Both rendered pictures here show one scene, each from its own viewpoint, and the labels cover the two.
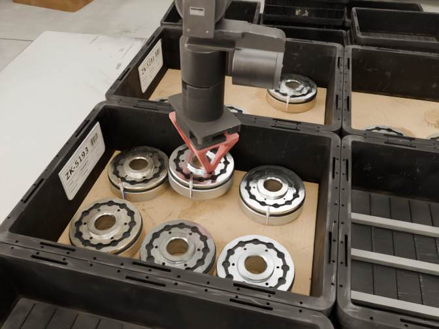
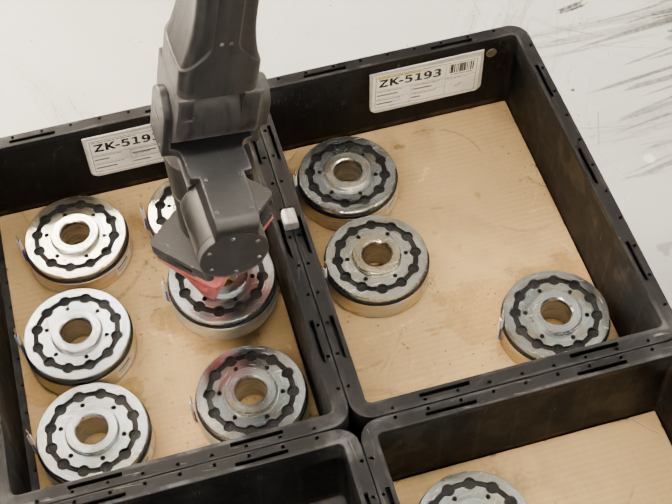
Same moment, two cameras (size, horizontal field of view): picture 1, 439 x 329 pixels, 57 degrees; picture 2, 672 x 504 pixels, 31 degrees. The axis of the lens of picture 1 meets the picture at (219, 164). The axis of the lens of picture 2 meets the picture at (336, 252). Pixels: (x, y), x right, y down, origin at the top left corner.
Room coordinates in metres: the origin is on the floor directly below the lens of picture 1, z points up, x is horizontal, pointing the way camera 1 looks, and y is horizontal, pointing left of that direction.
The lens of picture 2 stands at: (0.26, -0.60, 1.86)
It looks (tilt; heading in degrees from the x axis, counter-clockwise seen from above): 55 degrees down; 63
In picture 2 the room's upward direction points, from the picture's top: 2 degrees counter-clockwise
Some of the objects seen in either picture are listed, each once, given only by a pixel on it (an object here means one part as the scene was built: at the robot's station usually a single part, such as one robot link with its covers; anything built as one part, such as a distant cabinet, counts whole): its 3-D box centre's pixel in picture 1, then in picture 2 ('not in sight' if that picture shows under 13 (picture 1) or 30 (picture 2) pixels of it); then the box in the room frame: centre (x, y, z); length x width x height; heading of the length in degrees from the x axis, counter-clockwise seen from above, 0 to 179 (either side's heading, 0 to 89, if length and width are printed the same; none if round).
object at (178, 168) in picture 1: (201, 162); (221, 277); (0.46, 0.03, 0.89); 0.10 x 0.10 x 0.01
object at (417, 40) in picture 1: (388, 72); not in sight; (1.61, -0.76, 0.37); 0.40 x 0.30 x 0.45; 81
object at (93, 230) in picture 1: (104, 222); (75, 234); (0.36, 0.16, 0.86); 0.05 x 0.05 x 0.01
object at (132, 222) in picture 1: (105, 224); (76, 237); (0.36, 0.16, 0.86); 0.10 x 0.10 x 0.01
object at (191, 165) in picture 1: (201, 160); (221, 274); (0.46, 0.03, 0.89); 0.05 x 0.05 x 0.01
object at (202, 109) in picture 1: (203, 98); (209, 205); (0.46, 0.02, 1.01); 0.10 x 0.07 x 0.07; 29
